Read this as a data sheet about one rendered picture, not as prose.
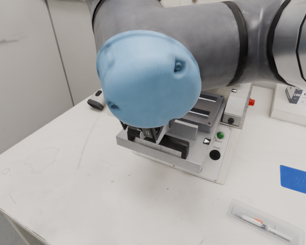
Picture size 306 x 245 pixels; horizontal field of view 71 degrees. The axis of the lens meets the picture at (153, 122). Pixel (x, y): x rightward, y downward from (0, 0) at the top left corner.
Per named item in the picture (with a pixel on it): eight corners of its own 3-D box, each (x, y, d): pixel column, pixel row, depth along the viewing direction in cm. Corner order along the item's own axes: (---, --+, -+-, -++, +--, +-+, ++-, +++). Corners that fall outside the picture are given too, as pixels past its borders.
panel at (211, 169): (135, 153, 79) (144, 103, 74) (217, 183, 68) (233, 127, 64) (133, 154, 77) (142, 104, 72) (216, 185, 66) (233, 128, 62)
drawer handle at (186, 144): (131, 135, 54) (130, 122, 51) (188, 154, 48) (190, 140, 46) (127, 140, 52) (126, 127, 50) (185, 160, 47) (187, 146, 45)
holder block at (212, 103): (163, 89, 73) (163, 82, 72) (222, 102, 66) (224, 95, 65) (140, 113, 61) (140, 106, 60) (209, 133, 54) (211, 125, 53)
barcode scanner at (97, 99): (112, 91, 117) (110, 78, 112) (124, 95, 114) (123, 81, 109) (86, 109, 103) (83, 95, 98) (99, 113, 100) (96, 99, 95)
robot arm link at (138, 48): (268, 43, 14) (203, -23, 20) (90, 69, 12) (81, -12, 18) (231, 119, 20) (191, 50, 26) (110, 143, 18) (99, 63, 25)
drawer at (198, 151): (162, 96, 77) (163, 76, 72) (224, 111, 69) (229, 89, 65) (116, 147, 56) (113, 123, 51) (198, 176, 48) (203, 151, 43)
